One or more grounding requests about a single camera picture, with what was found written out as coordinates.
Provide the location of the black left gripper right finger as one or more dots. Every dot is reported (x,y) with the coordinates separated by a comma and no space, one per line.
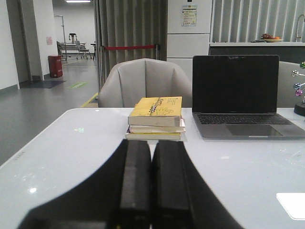
(181,198)

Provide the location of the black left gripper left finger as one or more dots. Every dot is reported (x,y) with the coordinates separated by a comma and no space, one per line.
(116,196)

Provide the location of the bottom yellow-edged book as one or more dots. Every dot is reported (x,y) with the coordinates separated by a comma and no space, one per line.
(153,136)

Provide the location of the middle cream book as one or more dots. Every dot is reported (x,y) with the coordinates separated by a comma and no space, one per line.
(157,129)

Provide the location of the yellow top book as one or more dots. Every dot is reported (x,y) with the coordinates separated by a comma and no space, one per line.
(157,111)

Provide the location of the grey open laptop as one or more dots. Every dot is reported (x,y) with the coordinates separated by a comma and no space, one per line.
(235,97)

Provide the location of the grey left armchair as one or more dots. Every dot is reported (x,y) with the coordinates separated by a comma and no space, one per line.
(130,81)

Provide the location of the grey armchair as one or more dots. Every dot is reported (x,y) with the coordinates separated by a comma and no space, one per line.
(286,97)
(130,81)

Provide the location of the colourful ferris wheel ornament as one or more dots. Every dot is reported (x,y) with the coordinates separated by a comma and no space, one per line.
(299,90)

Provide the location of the red trash bin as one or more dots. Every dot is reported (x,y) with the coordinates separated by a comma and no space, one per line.
(55,66)

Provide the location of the distant grey office chair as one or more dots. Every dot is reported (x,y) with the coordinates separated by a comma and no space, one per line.
(82,50)

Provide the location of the red barrier belt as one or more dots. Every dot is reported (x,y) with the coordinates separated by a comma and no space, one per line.
(155,47)

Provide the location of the grey right armchair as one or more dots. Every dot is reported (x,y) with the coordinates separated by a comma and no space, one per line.
(286,97)

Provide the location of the white refrigerator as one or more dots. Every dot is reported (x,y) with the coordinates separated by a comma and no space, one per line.
(188,31)

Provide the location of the dark grey counter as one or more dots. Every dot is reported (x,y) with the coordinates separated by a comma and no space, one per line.
(287,51)

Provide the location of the fruit bowl on counter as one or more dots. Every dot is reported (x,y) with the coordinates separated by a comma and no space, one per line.
(270,38)

